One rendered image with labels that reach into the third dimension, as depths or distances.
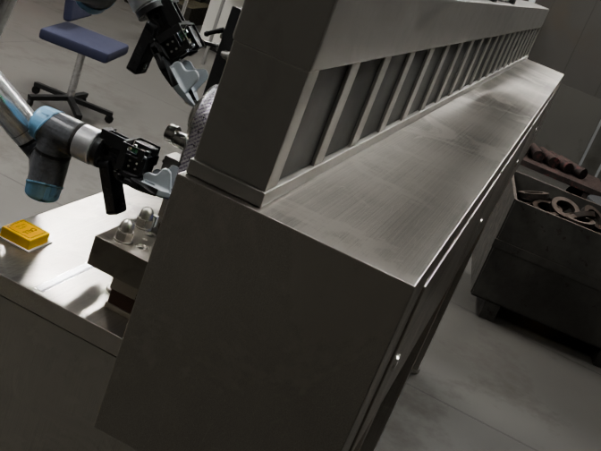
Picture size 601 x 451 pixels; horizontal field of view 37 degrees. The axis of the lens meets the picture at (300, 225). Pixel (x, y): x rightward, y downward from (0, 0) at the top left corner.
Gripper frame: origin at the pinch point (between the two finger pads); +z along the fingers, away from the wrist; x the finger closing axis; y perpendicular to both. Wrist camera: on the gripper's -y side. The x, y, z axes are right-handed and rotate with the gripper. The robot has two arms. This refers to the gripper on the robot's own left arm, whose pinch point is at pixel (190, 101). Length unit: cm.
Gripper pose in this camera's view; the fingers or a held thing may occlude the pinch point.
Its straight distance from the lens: 183.6
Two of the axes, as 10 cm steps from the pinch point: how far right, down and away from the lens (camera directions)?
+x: 3.2, -2.2, 9.2
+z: 4.6, 8.9, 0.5
